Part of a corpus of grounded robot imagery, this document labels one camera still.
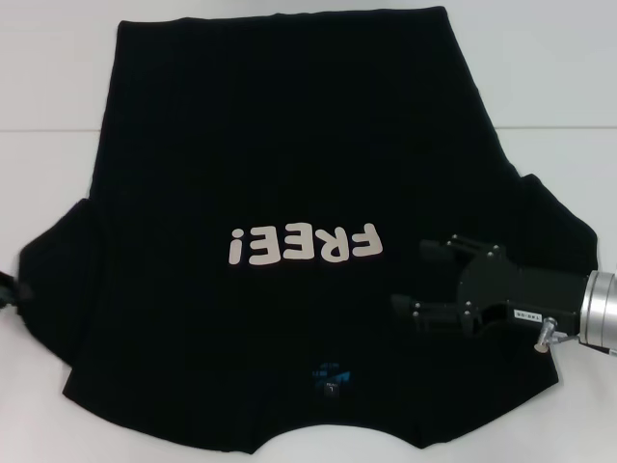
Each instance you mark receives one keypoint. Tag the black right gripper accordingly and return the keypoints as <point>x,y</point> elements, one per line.
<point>518,294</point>

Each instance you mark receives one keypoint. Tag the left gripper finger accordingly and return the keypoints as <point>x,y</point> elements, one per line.
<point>9,291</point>

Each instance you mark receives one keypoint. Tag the black shirt with FREE print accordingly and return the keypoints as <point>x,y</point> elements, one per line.
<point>289,144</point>

